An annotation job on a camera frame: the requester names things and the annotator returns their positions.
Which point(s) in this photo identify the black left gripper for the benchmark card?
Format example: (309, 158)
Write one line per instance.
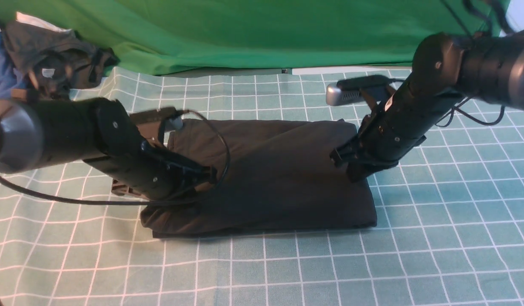
(141, 167)

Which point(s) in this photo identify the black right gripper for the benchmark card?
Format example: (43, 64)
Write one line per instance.
(400, 123)

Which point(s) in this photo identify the dark gray long-sleeve top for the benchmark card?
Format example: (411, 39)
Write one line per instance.
(280, 178)

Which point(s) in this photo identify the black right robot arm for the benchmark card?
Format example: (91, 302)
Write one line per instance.
(492, 70)

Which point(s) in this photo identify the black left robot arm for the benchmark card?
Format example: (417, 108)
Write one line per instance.
(41, 134)

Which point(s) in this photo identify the green checkered table mat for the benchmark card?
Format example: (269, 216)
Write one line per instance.
(450, 232)

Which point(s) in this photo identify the crumpled dark gray garment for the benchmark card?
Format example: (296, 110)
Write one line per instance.
(53, 62)

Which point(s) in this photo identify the green backdrop cloth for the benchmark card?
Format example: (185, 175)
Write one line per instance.
(161, 37)

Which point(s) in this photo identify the blue garment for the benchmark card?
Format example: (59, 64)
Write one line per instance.
(10, 78)

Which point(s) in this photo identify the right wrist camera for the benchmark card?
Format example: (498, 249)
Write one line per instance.
(371, 89)

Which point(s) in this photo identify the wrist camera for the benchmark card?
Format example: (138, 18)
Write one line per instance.
(154, 124)
(371, 89)

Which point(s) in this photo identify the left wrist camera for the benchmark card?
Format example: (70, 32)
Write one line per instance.
(154, 124)

